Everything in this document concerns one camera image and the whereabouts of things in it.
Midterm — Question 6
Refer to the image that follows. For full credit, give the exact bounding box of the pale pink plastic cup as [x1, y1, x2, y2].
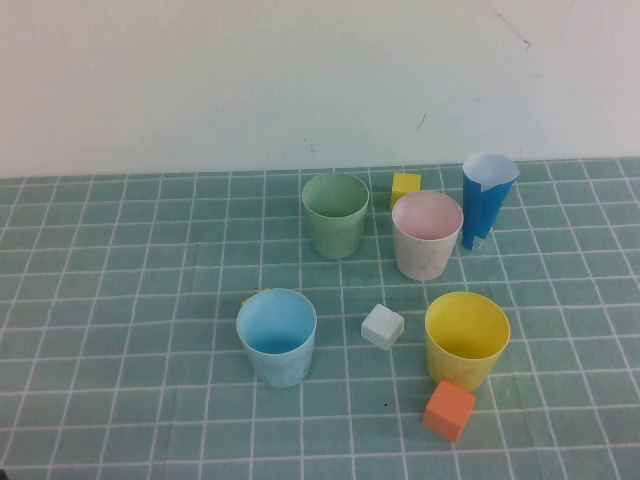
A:
[391, 190, 465, 282]

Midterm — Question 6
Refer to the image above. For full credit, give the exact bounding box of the light blue plastic cup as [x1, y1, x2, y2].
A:
[235, 287, 318, 389]

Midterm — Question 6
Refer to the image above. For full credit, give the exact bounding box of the yellow plastic cup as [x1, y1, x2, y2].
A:
[424, 291, 511, 393]

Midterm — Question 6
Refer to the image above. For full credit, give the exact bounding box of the light green plastic cup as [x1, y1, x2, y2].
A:
[301, 172, 371, 260]

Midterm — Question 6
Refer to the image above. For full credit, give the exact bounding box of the yellow foam cube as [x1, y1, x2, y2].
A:
[240, 286, 272, 307]
[390, 172, 422, 211]

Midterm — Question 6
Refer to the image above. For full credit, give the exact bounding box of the white foam cube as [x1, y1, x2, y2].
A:
[360, 303, 406, 353]

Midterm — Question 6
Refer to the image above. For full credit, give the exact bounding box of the dark blue paper cup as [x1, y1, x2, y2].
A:
[461, 152, 521, 251]

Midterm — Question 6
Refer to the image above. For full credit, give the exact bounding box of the green checked tablecloth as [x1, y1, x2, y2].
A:
[0, 158, 640, 480]

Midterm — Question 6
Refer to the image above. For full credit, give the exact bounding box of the orange foam cube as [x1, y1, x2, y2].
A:
[422, 378, 477, 444]

